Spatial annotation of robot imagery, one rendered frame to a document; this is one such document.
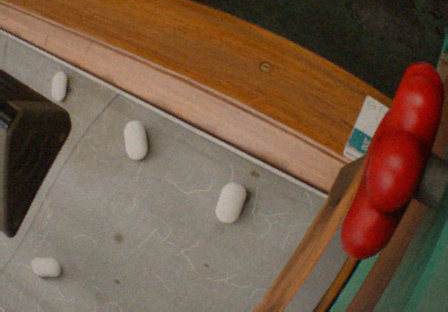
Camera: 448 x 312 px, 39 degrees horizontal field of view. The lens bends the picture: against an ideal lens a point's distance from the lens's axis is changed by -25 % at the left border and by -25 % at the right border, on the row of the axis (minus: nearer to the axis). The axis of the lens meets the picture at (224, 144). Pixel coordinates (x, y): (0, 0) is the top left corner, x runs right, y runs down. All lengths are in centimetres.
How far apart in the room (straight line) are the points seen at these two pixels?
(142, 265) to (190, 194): 9
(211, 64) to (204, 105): 4
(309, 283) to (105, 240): 22
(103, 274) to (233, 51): 25
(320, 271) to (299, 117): 20
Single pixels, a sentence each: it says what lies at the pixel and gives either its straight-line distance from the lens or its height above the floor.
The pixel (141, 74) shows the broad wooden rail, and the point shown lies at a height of 76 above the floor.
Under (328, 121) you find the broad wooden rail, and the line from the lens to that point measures 69.
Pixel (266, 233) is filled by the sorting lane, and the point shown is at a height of 74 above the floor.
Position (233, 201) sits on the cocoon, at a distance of 66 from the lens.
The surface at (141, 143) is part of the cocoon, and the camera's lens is 68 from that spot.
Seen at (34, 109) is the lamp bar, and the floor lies 109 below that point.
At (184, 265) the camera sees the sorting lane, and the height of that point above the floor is 74.
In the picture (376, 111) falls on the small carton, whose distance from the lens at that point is 68.
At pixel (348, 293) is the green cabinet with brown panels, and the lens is 51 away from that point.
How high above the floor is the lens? 136
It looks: 62 degrees down
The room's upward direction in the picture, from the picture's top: 2 degrees clockwise
